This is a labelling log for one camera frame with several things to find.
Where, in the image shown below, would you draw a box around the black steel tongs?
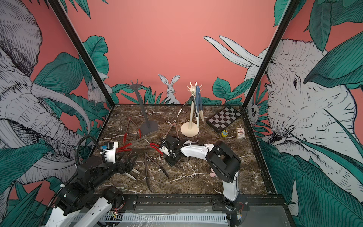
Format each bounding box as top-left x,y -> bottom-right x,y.
144,154 -> 170,192

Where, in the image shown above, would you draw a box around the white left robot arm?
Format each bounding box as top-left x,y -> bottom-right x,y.
45,153 -> 138,227

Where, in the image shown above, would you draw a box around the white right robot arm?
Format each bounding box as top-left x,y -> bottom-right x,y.
158,136 -> 241,202

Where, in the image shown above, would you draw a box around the cream utensil rack stand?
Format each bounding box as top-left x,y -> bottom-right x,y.
181,82 -> 202,138

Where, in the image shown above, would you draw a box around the grey utensil rack stand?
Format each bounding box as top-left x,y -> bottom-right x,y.
130,80 -> 159,135

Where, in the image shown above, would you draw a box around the pink tipped tongs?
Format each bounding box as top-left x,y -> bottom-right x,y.
209,169 -> 216,178

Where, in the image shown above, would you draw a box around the black white chessboard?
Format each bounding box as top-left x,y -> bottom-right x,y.
206,107 -> 242,133

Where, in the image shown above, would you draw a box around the yellow tree puzzle block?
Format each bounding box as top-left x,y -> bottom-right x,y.
221,130 -> 229,138

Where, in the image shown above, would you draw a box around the playing card box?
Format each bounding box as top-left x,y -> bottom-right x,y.
236,127 -> 246,140

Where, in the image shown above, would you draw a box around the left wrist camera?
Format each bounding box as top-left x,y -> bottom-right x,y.
101,141 -> 119,164

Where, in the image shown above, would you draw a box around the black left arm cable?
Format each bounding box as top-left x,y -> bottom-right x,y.
36,135 -> 103,227

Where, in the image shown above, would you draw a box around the white cable duct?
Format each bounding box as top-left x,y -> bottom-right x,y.
99,213 -> 229,225

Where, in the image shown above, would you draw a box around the black front rail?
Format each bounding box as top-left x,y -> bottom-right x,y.
93,193 -> 285,212

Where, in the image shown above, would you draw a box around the left black frame post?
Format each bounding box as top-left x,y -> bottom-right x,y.
47,0 -> 115,108

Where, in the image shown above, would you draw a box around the black enclosure frame post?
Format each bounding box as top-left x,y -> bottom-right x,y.
242,0 -> 300,110

